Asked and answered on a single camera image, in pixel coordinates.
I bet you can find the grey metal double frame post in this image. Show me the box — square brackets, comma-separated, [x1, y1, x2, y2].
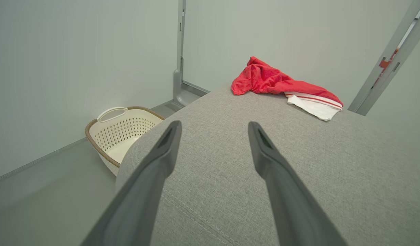
[348, 0, 420, 116]

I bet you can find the red white lettered jersey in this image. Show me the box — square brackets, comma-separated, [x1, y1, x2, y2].
[231, 56, 343, 121]

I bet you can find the grey wall baseboard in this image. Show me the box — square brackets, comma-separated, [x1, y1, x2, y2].
[0, 137, 89, 187]
[181, 80, 210, 97]

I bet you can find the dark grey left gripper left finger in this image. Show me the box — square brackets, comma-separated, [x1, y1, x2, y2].
[81, 120, 182, 246]

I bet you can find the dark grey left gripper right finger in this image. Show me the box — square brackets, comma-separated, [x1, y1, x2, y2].
[248, 122, 347, 246]

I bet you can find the grey fabric sofa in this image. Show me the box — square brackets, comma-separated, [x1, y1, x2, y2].
[115, 84, 420, 246]

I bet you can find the cream laundry basket brown rim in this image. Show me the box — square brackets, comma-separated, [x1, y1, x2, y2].
[85, 106, 165, 177]

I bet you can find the grey post with curved foot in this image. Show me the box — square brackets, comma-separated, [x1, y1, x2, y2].
[173, 0, 202, 108]

